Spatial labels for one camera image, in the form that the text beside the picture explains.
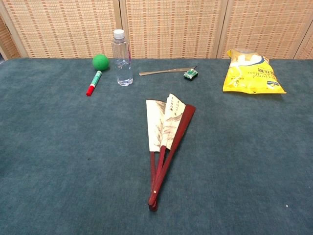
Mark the red folding paper fan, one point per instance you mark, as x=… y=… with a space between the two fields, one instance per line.
x=168 y=122

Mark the beige flat stick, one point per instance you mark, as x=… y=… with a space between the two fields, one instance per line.
x=161 y=71

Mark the clear plastic water bottle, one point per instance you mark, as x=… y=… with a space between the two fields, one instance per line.
x=122 y=63

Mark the green red marker pen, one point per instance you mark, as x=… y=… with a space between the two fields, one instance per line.
x=94 y=83

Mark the green foam ball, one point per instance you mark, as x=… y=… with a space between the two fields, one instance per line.
x=100 y=62

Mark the teal table cover cloth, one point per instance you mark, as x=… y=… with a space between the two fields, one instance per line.
x=61 y=147

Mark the yellow snack bag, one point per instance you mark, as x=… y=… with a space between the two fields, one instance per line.
x=252 y=78

